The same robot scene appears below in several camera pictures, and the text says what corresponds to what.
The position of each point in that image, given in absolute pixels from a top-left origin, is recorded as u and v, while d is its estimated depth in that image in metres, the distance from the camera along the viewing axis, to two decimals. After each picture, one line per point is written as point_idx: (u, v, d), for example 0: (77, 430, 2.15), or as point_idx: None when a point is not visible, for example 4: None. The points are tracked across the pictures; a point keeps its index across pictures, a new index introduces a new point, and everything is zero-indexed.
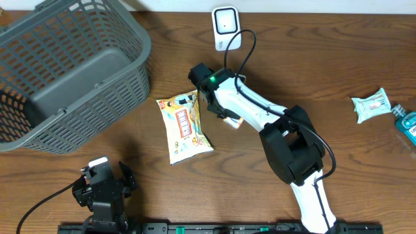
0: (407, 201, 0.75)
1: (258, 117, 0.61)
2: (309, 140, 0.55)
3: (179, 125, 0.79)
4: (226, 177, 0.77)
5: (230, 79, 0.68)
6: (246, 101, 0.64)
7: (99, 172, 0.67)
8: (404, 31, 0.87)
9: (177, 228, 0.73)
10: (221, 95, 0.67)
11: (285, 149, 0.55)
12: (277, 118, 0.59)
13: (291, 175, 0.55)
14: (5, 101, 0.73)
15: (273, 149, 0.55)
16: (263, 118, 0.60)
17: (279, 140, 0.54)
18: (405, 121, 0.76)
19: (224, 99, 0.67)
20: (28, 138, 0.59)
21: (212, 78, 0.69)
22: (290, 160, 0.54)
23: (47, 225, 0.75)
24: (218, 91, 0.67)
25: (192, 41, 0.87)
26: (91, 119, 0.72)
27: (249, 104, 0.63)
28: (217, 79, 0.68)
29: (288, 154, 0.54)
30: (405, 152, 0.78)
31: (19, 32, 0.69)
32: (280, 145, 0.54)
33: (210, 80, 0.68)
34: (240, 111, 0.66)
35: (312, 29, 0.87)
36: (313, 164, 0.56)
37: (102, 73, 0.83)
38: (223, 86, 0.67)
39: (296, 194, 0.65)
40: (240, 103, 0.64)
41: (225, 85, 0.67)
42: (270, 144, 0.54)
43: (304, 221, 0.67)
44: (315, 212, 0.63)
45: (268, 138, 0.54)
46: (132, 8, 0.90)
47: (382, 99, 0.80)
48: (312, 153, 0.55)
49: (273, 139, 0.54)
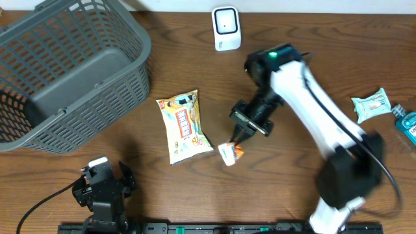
0: (407, 201, 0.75)
1: (324, 130, 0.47)
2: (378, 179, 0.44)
3: (179, 125, 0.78)
4: (227, 177, 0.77)
5: (295, 61, 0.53)
6: (313, 102, 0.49)
7: (99, 172, 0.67)
8: (404, 30, 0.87)
9: (177, 228, 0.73)
10: (283, 84, 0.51)
11: (352, 184, 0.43)
12: (350, 141, 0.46)
13: (340, 205, 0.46)
14: (5, 100, 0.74)
15: (335, 179, 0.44)
16: (332, 134, 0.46)
17: (349, 173, 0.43)
18: (406, 121, 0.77)
19: (285, 88, 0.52)
20: (28, 138, 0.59)
21: (272, 56, 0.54)
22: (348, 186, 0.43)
23: (47, 225, 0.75)
24: (280, 74, 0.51)
25: (192, 42, 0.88)
26: (91, 119, 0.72)
27: (318, 110, 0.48)
28: (278, 58, 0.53)
29: (350, 181, 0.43)
30: (405, 152, 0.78)
31: (19, 32, 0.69)
32: (348, 179, 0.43)
33: (270, 56, 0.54)
34: (300, 112, 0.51)
35: (312, 29, 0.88)
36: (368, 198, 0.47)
37: (102, 73, 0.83)
38: (292, 70, 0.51)
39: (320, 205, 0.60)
40: (307, 97, 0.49)
41: (294, 69, 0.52)
42: (337, 173, 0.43)
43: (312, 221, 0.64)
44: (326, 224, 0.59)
45: (337, 166, 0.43)
46: (133, 9, 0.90)
47: (382, 99, 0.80)
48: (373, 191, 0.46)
49: (341, 165, 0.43)
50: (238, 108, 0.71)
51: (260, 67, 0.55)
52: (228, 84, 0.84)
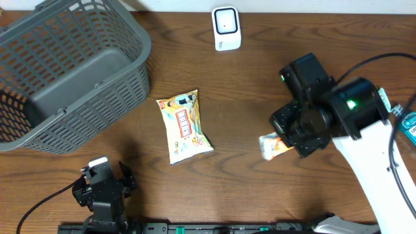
0: None
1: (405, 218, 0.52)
2: None
3: (179, 125, 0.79)
4: (227, 177, 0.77)
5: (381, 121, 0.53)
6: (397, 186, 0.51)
7: (99, 172, 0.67)
8: (404, 30, 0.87)
9: (177, 228, 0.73)
10: (359, 156, 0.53)
11: None
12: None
13: None
14: (5, 100, 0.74)
15: None
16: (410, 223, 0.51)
17: None
18: (405, 121, 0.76)
19: (356, 159, 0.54)
20: (28, 138, 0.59)
21: (350, 106, 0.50)
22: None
23: (47, 225, 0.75)
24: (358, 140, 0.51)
25: (192, 42, 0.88)
26: (91, 119, 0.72)
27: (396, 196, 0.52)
28: (354, 110, 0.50)
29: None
30: (405, 152, 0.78)
31: (19, 32, 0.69)
32: None
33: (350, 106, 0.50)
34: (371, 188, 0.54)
35: (312, 29, 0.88)
36: None
37: (102, 73, 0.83)
38: (370, 138, 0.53)
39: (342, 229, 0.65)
40: (387, 181, 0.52)
41: (372, 140, 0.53)
42: None
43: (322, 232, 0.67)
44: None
45: None
46: (132, 9, 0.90)
47: (382, 99, 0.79)
48: None
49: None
50: (278, 119, 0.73)
51: (324, 115, 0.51)
52: (228, 84, 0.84)
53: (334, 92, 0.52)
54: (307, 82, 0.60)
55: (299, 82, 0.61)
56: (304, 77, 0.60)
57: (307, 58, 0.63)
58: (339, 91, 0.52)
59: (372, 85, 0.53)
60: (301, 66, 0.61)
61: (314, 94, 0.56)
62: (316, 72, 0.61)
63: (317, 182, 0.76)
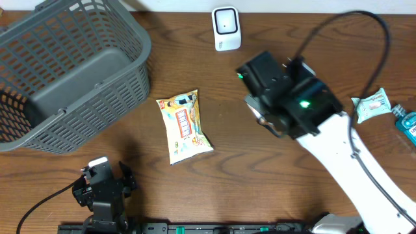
0: None
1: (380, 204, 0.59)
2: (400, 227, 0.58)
3: (179, 125, 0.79)
4: (226, 177, 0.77)
5: (337, 114, 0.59)
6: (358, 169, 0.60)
7: (99, 172, 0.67)
8: (404, 30, 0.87)
9: (177, 228, 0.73)
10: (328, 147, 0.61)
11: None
12: (406, 225, 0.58)
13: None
14: (5, 100, 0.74)
15: None
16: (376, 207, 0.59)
17: None
18: (405, 120, 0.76)
19: (322, 154, 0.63)
20: (28, 138, 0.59)
21: (303, 106, 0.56)
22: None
23: (47, 225, 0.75)
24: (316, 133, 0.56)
25: (192, 42, 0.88)
26: (91, 119, 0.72)
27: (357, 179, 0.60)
28: (307, 108, 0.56)
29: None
30: (405, 152, 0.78)
31: (20, 32, 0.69)
32: None
33: (303, 106, 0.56)
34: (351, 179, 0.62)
35: (312, 29, 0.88)
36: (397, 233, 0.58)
37: (102, 73, 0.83)
38: (328, 132, 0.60)
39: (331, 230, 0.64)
40: (355, 168, 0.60)
41: (331, 134, 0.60)
42: None
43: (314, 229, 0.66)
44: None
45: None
46: (133, 9, 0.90)
47: (382, 99, 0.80)
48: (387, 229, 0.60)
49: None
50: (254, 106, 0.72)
51: (282, 119, 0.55)
52: (228, 84, 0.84)
53: (291, 94, 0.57)
54: (266, 82, 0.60)
55: (258, 82, 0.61)
56: (262, 78, 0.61)
57: (262, 58, 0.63)
58: (292, 93, 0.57)
59: (324, 84, 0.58)
60: (256, 67, 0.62)
61: (272, 96, 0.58)
62: (272, 69, 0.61)
63: (318, 182, 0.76)
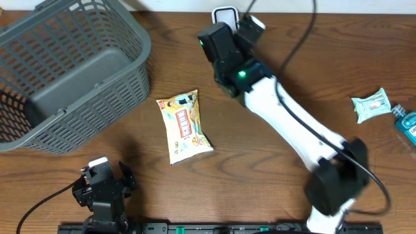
0: (407, 201, 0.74)
1: (316, 145, 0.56)
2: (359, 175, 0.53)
3: (179, 125, 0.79)
4: (226, 177, 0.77)
5: (266, 78, 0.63)
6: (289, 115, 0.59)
7: (99, 172, 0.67)
8: (404, 30, 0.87)
9: (177, 228, 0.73)
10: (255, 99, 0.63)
11: (337, 184, 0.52)
12: (332, 152, 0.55)
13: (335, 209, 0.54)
14: (5, 101, 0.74)
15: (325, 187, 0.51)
16: (316, 147, 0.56)
17: (335, 178, 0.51)
18: (405, 120, 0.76)
19: (263, 109, 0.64)
20: (28, 138, 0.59)
21: (241, 74, 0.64)
22: (338, 202, 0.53)
23: (47, 225, 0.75)
24: (251, 93, 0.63)
25: (192, 42, 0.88)
26: (91, 119, 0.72)
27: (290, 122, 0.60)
28: (246, 75, 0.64)
29: (339, 191, 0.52)
30: (405, 152, 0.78)
31: (19, 32, 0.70)
32: (334, 184, 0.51)
33: (240, 76, 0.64)
34: (276, 125, 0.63)
35: (311, 29, 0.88)
36: (355, 195, 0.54)
37: (102, 73, 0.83)
38: (260, 90, 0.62)
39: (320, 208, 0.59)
40: (285, 116, 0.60)
41: (263, 90, 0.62)
42: (324, 184, 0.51)
43: (309, 223, 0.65)
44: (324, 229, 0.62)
45: (323, 177, 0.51)
46: (132, 8, 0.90)
47: (382, 99, 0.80)
48: (357, 186, 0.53)
49: (328, 177, 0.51)
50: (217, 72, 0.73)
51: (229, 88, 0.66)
52: None
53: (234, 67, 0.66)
54: (221, 56, 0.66)
55: (213, 56, 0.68)
56: (217, 49, 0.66)
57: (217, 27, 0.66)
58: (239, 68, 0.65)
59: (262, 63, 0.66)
60: (216, 38, 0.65)
61: (225, 71, 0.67)
62: (225, 40, 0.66)
63: None
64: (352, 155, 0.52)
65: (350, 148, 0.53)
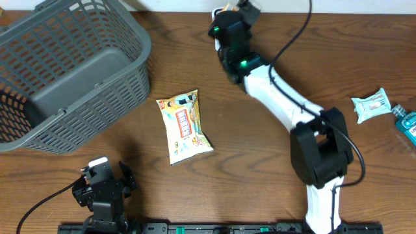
0: (407, 201, 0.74)
1: (291, 113, 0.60)
2: (339, 145, 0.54)
3: (179, 125, 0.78)
4: (226, 177, 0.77)
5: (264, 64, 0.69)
6: (278, 91, 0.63)
7: (99, 172, 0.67)
8: (404, 30, 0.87)
9: (177, 228, 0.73)
10: (253, 82, 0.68)
11: (315, 149, 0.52)
12: (311, 118, 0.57)
13: (315, 178, 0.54)
14: (5, 101, 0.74)
15: (302, 149, 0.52)
16: (296, 115, 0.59)
17: (311, 141, 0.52)
18: (406, 121, 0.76)
19: (256, 86, 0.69)
20: (28, 138, 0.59)
21: (244, 62, 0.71)
22: (316, 167, 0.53)
23: (47, 225, 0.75)
24: (248, 76, 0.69)
25: (192, 42, 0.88)
26: (91, 119, 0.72)
27: (280, 97, 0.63)
28: (248, 63, 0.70)
29: (316, 156, 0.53)
30: (406, 152, 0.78)
31: (20, 32, 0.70)
32: (312, 148, 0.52)
33: (242, 64, 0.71)
34: (270, 101, 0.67)
35: (311, 29, 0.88)
36: (337, 169, 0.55)
37: (102, 73, 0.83)
38: (255, 71, 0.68)
39: (309, 188, 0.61)
40: (274, 91, 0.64)
41: (257, 72, 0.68)
42: (300, 144, 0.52)
43: (309, 219, 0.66)
44: (322, 215, 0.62)
45: (299, 138, 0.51)
46: (132, 8, 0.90)
47: (382, 99, 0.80)
48: (338, 158, 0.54)
49: (306, 138, 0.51)
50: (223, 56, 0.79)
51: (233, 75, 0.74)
52: (228, 84, 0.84)
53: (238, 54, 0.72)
54: (233, 44, 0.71)
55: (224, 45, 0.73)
56: (229, 36, 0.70)
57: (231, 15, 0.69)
58: (243, 57, 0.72)
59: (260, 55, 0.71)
60: (230, 28, 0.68)
61: (231, 58, 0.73)
62: (238, 29, 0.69)
63: None
64: (328, 119, 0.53)
65: (328, 114, 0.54)
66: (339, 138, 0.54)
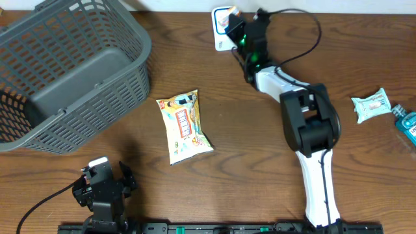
0: (407, 201, 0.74)
1: (282, 88, 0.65)
2: (325, 115, 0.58)
3: (179, 125, 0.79)
4: (226, 177, 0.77)
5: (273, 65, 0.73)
6: (278, 77, 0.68)
7: (99, 172, 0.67)
8: (404, 30, 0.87)
9: (177, 228, 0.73)
10: (260, 75, 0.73)
11: (299, 114, 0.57)
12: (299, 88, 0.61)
13: (300, 143, 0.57)
14: (5, 101, 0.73)
15: (288, 112, 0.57)
16: (286, 88, 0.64)
17: (296, 105, 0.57)
18: (406, 121, 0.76)
19: (261, 77, 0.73)
20: (28, 138, 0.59)
21: (257, 65, 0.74)
22: (301, 130, 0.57)
23: (47, 225, 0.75)
24: (260, 73, 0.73)
25: (192, 42, 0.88)
26: (91, 119, 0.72)
27: (277, 80, 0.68)
28: (261, 66, 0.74)
29: (301, 121, 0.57)
30: (405, 152, 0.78)
31: (19, 32, 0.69)
32: (296, 112, 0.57)
33: (257, 67, 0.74)
34: (272, 90, 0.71)
35: (312, 29, 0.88)
36: (323, 139, 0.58)
37: (102, 73, 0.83)
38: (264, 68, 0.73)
39: (303, 166, 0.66)
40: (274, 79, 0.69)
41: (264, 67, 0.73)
42: (286, 106, 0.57)
43: (308, 214, 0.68)
44: (316, 199, 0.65)
45: (286, 100, 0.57)
46: (132, 8, 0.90)
47: (382, 99, 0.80)
48: (324, 129, 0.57)
49: (291, 101, 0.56)
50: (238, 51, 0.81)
51: (249, 77, 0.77)
52: (228, 84, 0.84)
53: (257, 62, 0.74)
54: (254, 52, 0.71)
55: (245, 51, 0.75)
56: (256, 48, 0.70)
57: (258, 30, 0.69)
58: (260, 63, 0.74)
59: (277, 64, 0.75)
60: (257, 43, 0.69)
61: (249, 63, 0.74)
62: (264, 43, 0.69)
63: None
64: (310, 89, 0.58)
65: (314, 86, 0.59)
66: (323, 106, 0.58)
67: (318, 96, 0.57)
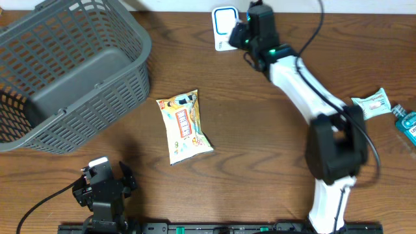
0: (407, 201, 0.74)
1: (311, 104, 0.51)
2: (359, 143, 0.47)
3: (179, 125, 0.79)
4: (226, 177, 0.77)
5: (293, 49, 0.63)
6: (303, 82, 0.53)
7: (99, 172, 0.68)
8: (404, 30, 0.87)
9: (177, 228, 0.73)
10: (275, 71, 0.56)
11: (332, 142, 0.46)
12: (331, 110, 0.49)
13: (327, 173, 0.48)
14: (5, 100, 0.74)
15: (319, 140, 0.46)
16: (317, 106, 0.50)
17: (330, 132, 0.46)
18: (405, 121, 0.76)
19: (278, 73, 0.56)
20: (28, 138, 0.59)
21: None
22: (331, 160, 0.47)
23: (47, 225, 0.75)
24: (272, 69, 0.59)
25: (192, 41, 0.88)
26: (91, 119, 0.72)
27: (303, 87, 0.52)
28: None
29: (333, 149, 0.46)
30: (406, 153, 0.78)
31: (19, 32, 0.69)
32: (329, 141, 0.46)
33: None
34: (290, 91, 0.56)
35: (311, 29, 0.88)
36: (351, 169, 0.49)
37: (102, 73, 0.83)
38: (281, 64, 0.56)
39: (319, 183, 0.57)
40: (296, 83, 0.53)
41: (283, 64, 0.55)
42: (318, 134, 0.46)
43: (311, 218, 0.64)
44: (326, 214, 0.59)
45: (318, 127, 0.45)
46: (132, 8, 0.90)
47: (382, 99, 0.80)
48: (356, 158, 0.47)
49: (324, 128, 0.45)
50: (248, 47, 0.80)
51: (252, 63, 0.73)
52: (228, 84, 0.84)
53: None
54: None
55: None
56: None
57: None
58: None
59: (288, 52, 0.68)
60: None
61: None
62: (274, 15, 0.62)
63: None
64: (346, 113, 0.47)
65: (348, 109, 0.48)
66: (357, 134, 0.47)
67: (353, 117, 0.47)
